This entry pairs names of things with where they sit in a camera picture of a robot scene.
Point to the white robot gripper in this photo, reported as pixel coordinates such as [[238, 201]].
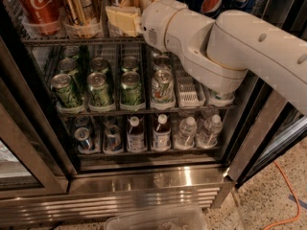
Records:
[[155, 22]]

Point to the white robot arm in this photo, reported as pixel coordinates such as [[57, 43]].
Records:
[[219, 52]]

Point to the green can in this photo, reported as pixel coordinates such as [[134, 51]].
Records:
[[101, 65], [99, 89], [130, 64], [66, 91], [131, 89], [71, 67]]

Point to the gold can left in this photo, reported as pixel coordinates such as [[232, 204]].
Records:
[[83, 17]]

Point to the white can behind middle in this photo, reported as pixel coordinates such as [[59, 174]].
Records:
[[162, 63]]

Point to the white diet 7up can front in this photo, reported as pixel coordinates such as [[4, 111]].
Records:
[[162, 86]]

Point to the green can behind left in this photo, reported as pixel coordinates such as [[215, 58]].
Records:
[[71, 67]]

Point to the red Coca-Cola can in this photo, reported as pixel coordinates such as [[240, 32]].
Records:
[[44, 14]]

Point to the empty white can tray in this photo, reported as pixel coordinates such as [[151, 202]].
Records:
[[189, 91]]

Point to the green can front left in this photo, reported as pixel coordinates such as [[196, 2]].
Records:
[[66, 91]]

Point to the stainless steel fridge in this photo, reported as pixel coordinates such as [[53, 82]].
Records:
[[102, 184]]

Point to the white can front right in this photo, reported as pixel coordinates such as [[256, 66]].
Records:
[[220, 96]]

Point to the small blue can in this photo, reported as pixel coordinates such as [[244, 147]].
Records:
[[84, 139], [113, 139]]

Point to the small blue can left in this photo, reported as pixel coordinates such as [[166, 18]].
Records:
[[84, 139]]

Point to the fridge glass door right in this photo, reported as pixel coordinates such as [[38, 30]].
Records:
[[273, 126]]

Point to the fridge glass door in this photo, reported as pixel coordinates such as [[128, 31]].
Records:
[[27, 168], [273, 126]]

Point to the fridge glass door left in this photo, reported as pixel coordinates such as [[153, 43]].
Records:
[[27, 168]]

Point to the clear water bottle left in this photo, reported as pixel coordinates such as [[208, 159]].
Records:
[[186, 132]]

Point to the clear water bottle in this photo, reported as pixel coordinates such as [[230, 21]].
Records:
[[210, 130], [186, 132]]

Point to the dark juice bottle right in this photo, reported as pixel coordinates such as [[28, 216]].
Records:
[[161, 133]]

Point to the dark juice bottle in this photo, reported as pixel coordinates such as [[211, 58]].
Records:
[[161, 133], [135, 135]]

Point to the dark juice bottle left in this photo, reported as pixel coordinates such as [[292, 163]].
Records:
[[135, 135]]

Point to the clear water bottle right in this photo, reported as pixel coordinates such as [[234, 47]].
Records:
[[210, 130]]

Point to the clear plastic bin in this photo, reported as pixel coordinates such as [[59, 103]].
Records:
[[175, 217]]

